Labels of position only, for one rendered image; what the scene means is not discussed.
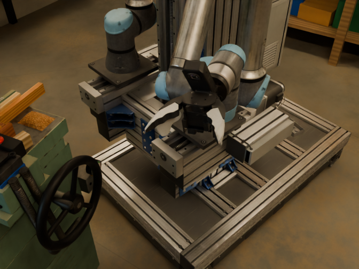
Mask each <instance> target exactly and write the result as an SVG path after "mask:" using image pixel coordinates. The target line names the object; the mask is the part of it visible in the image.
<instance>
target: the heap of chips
mask: <svg viewBox="0 0 359 269"><path fill-rule="evenodd" d="M54 120H55V118H53V117H49V116H47V115H45V114H42V113H39V112H34V111H31V112H30V113H28V114H27V115H26V116H24V117H23V118H22V120H20V121H19V122H18V123H19V124H22V125H25V126H28V127H31V128H33V129H36V130H40V131H43V130H44V129H45V128H46V127H47V126H48V125H49V124H50V123H52V122H53V121H54Z"/></svg>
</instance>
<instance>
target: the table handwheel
mask: <svg viewBox="0 0 359 269"><path fill-rule="evenodd" d="M84 164H85V165H88V166H89V167H90V168H91V170H92V174H93V189H92V195H91V198H90V201H89V203H86V202H84V197H83V195H81V194H78V193H76V188H77V175H78V170H79V166H80V165H84ZM71 171H72V182H71V190H70V191H68V192H66V193H64V192H61V191H59V190H57V189H58V188H59V186H60V184H61V183H62V182H63V180H64V179H65V178H66V176H67V175H68V174H69V173H70V172H71ZM101 190H102V171H101V168H100V166H99V163H98V162H97V161H96V160H95V159H94V158H93V157H91V156H89V155H80V156H76V157H74V158H72V159H70V160H69V161H67V162H66V163H65V164H64V165H63V166H62V167H61V168H60V169H59V170H58V171H57V172H56V173H55V174H54V176H53V177H52V179H51V180H50V182H49V183H48V185H47V187H46V189H45V190H44V191H43V193H42V194H43V195H42V198H41V200H40V203H39V206H38V210H37V215H36V235H37V238H38V241H39V242H40V244H41V245H42V246H43V247H44V248H45V249H47V250H50V251H58V250H61V249H64V248H66V247H68V246H69V245H70V244H72V243H73V242H74V241H75V240H76V239H77V238H78V237H79V236H80V235H81V234H82V233H83V231H84V230H85V228H86V227H87V225H88V224H89V222H90V221H91V219H92V217H93V215H94V213H95V210H96V207H97V205H98V201H99V198H100V194H101ZM54 197H59V198H62V199H67V200H69V201H72V202H73V205H74V206H73V208H72V209H71V210H66V209H63V208H61V209H62V212H61V213H60V215H59V216H58V218H57V219H56V220H55V222H54V223H53V224H52V225H51V227H50V228H49V229H48V231H47V218H48V213H49V209H50V205H51V202H52V200H53V198H54ZM83 207H84V208H87V209H86V211H85V213H84V215H83V217H82V218H81V220H80V222H79V223H78V224H77V226H76V227H75V228H74V229H73V230H72V231H71V232H70V233H69V234H68V235H67V236H66V237H64V238H63V239H61V240H58V241H53V240H51V239H50V237H51V235H52V234H53V233H54V231H55V230H56V228H57V227H58V226H59V224H60V223H61V222H62V220H63V219H64V218H65V217H66V215H67V214H68V213H71V214H74V215H75V214H77V213H78V212H80V211H81V209H82V208H83Z"/></svg>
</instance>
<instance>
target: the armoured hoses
mask: <svg viewBox="0 0 359 269"><path fill-rule="evenodd" d="M19 173H20V175H21V176H22V177H23V179H24V181H25V183H26V184H27V187H28V188H29V190H30V192H31V193H32V195H33V197H34V199H35V200H36V202H37V204H38V206H39V203H40V200H41V198H42V195H43V194H42V192H41V190H40V189H39V187H38V185H37V183H36V181H35V180H34V178H33V176H32V174H31V172H30V170H29V169H28V167H22V168H20V169H19ZM8 183H9V185H10V186H11V188H12V190H13V191H14V193H15V195H16V197H17V198H18V200H19V202H20V204H21V206H22V207H23V209H24V211H25V213H26V214H27V216H28V218H29V219H30V221H31V222H32V224H33V226H34V228H35V229H36V215H37V213H36V211H35V209H34V207H33V205H32V204H31V202H30V200H29V198H28V196H27V195H26V193H25V191H24V189H23V187H22V186H21V184H20V182H19V180H18V178H17V177H12V178H10V179H9V180H8ZM55 220H56V218H55V216H54V214H53V212H52V210H51V209H49V213H48V218H47V221H48V222H49V224H50V226H51V225H52V224H53V223H54V222H55ZM80 220H81V217H77V218H76V219H75V220H74V222H73V223H72V224H71V226H70V227H69V228H68V230H67V231H66V232H65V233H64V232H63V230H62V228H61V227H60V225H59V226H58V227H57V228H56V230H55V231H54V233H55V234H56V236H57V238H58V240H61V239H63V238H64V237H66V236H67V235H68V234H69V233H70V232H71V231H72V230H73V229H74V228H75V227H76V226H77V224H78V223H79V222H80ZM60 251H61V250H58V251H50V250H48V252H49V253H50V254H52V255H56V254H58V253H59V252H60Z"/></svg>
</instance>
